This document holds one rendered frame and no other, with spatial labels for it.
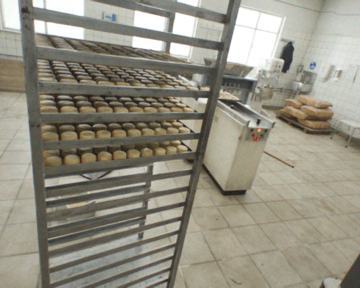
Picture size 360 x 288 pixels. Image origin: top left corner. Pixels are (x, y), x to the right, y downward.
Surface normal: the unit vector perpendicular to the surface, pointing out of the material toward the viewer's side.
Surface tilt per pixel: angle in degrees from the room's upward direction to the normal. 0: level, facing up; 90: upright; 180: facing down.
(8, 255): 0
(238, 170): 90
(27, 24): 90
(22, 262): 0
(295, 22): 90
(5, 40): 90
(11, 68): 71
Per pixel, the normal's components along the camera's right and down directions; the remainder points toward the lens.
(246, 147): 0.30, 0.43
